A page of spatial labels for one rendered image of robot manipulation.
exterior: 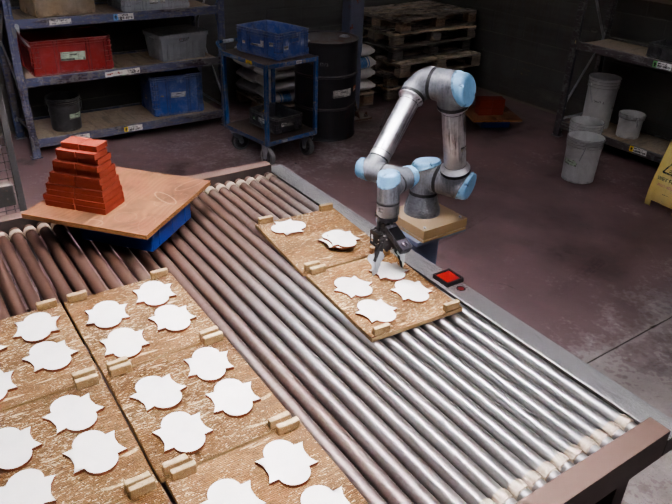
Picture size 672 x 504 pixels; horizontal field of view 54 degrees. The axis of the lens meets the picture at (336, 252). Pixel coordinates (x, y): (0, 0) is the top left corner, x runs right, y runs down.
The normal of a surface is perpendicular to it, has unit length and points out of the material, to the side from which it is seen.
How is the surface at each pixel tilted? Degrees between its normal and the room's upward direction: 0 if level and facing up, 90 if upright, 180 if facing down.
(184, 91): 90
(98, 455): 0
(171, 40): 96
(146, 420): 0
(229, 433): 0
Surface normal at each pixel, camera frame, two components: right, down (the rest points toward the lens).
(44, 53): 0.58, 0.42
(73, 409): 0.04, -0.87
